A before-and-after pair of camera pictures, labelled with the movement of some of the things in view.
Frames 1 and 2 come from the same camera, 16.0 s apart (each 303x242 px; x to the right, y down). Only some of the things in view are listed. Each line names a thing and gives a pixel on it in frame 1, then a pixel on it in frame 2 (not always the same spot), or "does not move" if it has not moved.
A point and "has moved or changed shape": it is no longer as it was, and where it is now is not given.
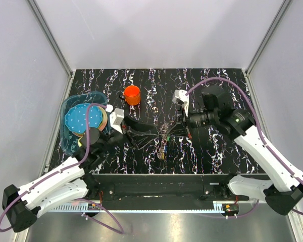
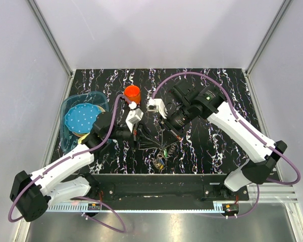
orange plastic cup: (132, 95) does not move
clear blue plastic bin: (68, 140) does not move
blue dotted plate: (76, 118) does not move
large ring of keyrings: (160, 144) has moved or changed shape
